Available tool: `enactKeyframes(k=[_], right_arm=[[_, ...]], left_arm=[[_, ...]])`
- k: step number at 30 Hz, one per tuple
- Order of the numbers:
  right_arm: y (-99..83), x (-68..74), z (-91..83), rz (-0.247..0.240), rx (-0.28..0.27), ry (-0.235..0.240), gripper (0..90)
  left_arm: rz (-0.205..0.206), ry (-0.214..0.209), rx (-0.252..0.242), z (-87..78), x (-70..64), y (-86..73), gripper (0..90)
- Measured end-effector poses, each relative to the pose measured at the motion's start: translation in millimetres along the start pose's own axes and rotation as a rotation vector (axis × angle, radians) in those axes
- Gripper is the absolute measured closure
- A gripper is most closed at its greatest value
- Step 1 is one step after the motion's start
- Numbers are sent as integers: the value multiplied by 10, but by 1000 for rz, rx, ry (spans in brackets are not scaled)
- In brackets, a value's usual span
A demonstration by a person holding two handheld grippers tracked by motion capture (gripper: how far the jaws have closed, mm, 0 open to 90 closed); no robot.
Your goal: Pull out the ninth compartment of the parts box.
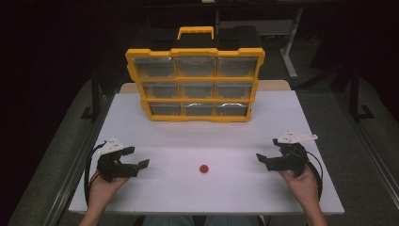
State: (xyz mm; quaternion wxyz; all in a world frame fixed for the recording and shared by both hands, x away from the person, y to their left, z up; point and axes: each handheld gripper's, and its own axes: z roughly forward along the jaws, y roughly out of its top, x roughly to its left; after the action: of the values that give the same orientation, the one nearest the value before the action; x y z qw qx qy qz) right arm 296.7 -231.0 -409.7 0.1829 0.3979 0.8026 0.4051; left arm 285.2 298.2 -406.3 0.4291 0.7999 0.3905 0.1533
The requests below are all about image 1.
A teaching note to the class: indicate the clear plastic drawer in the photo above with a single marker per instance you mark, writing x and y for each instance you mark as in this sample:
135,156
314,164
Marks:
232,109

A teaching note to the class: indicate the person's left hand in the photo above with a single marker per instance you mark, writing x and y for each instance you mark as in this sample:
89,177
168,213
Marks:
102,191

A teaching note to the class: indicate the black metal stand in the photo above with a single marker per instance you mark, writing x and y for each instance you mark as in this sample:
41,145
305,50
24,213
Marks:
95,94
355,94

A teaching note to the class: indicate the yellow black drawer organizer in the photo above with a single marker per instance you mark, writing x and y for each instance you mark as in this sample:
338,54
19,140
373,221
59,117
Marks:
194,78

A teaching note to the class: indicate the red round disc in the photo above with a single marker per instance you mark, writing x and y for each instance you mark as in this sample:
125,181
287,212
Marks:
204,168

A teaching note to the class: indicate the grey metal frame rail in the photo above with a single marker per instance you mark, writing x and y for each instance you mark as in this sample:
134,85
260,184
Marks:
373,153
78,163

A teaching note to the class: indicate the white background table leg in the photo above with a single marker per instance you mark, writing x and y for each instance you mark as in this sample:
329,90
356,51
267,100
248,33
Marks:
291,47

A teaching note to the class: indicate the person's right hand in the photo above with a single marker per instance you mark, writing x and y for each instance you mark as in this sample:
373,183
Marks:
304,188

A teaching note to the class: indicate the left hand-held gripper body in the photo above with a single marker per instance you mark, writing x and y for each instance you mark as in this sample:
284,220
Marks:
109,166

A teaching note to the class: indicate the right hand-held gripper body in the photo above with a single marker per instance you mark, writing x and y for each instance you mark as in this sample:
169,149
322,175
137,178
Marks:
291,157

